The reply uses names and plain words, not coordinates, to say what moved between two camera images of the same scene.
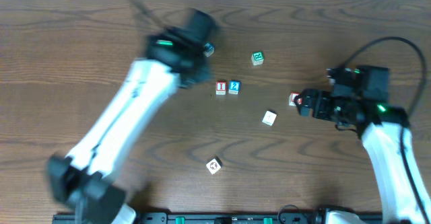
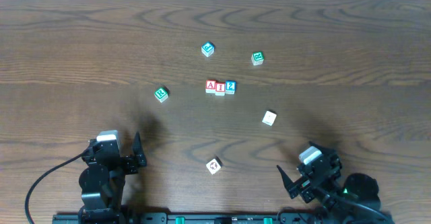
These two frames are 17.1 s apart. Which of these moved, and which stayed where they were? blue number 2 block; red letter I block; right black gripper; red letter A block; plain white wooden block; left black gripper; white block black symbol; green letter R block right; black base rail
Moved: right black gripper; red letter A block; blue number 2 block; left black gripper
Stayed: plain white wooden block; red letter I block; black base rail; white block black symbol; green letter R block right
